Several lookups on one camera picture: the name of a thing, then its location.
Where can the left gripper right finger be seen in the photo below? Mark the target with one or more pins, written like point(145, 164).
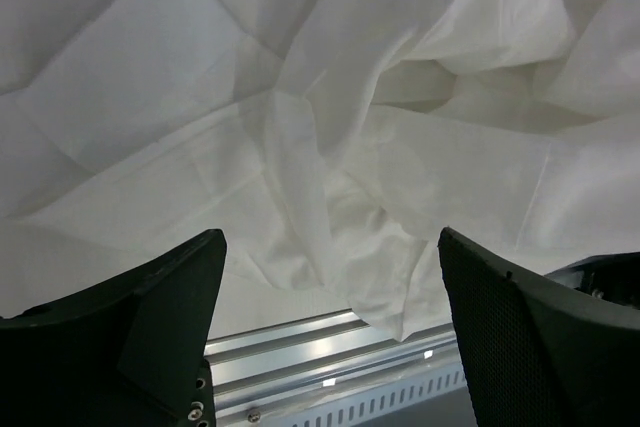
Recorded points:
point(560, 349)

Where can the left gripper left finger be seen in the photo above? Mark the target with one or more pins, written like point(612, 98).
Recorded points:
point(128, 351)

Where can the white shirt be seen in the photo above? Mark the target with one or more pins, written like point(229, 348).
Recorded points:
point(330, 140)

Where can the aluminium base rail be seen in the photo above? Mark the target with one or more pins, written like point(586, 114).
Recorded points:
point(285, 368)

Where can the perforated cable duct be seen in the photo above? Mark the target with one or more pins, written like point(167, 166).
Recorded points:
point(356, 409)

